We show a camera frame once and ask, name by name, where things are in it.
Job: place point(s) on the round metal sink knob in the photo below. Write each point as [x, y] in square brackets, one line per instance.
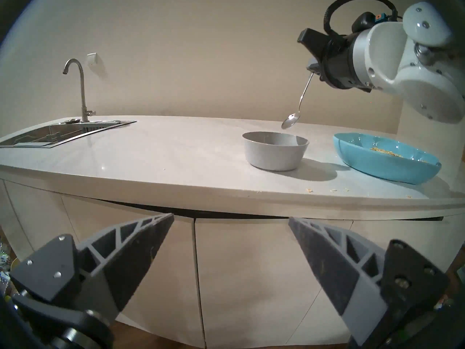
[73, 120]

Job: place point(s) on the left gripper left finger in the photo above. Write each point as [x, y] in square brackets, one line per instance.
[109, 257]

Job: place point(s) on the slotted steel sink tray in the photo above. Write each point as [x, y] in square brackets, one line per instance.
[98, 125]

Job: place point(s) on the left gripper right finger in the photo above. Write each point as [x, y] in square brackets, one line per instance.
[348, 272]

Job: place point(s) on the curved steel faucet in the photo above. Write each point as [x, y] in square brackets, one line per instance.
[84, 108]

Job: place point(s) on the white counter cabinet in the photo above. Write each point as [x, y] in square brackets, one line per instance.
[247, 272]

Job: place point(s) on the blue scalloped bowl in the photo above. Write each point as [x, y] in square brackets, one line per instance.
[385, 166]

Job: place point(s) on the large oat flake heap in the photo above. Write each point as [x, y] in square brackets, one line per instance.
[385, 151]

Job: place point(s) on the metal spoon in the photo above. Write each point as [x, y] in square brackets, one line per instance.
[290, 121]

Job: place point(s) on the white wall switch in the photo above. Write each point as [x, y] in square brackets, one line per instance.
[92, 59]

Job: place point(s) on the stainless steel sink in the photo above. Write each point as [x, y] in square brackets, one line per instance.
[36, 135]

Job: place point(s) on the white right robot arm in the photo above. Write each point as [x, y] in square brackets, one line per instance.
[417, 83]

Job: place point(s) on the small grey bowl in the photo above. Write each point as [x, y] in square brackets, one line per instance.
[272, 155]

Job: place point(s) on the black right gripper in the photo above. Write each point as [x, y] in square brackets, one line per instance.
[338, 61]

